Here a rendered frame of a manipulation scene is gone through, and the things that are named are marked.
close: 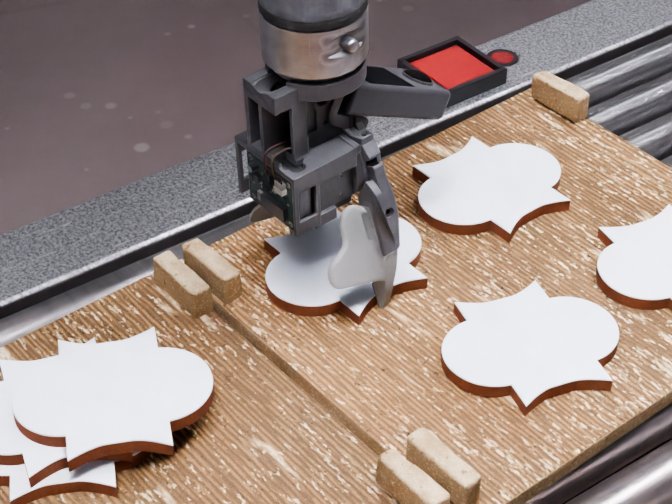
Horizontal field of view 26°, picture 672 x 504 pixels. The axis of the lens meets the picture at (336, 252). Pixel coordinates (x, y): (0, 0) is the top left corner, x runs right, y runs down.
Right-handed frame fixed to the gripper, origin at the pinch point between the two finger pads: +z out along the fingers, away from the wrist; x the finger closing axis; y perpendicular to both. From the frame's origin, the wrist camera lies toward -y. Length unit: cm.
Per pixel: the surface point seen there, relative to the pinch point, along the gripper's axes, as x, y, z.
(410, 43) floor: -136, -128, 98
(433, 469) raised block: 21.5, 10.1, -1.3
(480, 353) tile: 14.8, -0.6, -0.3
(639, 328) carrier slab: 19.7, -12.8, 1.3
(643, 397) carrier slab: 24.8, -7.4, 1.1
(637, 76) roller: -6.7, -42.7, 4.8
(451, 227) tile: 2.1, -9.5, 0.4
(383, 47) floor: -138, -122, 98
